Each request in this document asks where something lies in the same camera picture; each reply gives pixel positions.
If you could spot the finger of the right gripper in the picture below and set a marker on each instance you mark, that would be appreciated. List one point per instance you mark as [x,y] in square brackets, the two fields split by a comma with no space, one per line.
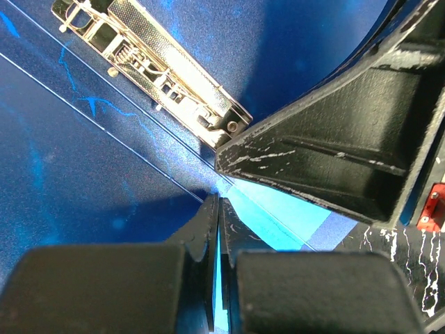
[356,142]

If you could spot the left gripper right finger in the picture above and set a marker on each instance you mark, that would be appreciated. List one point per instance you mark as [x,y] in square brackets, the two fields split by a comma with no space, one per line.
[270,291]

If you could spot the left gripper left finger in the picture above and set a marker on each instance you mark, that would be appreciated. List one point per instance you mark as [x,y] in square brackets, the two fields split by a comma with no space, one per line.
[165,287]

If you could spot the blue plastic folder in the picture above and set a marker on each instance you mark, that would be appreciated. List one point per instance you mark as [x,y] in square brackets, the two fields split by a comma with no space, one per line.
[87,159]

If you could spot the metal folder clip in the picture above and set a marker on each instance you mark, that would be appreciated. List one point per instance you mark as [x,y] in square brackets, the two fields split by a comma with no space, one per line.
[137,46]

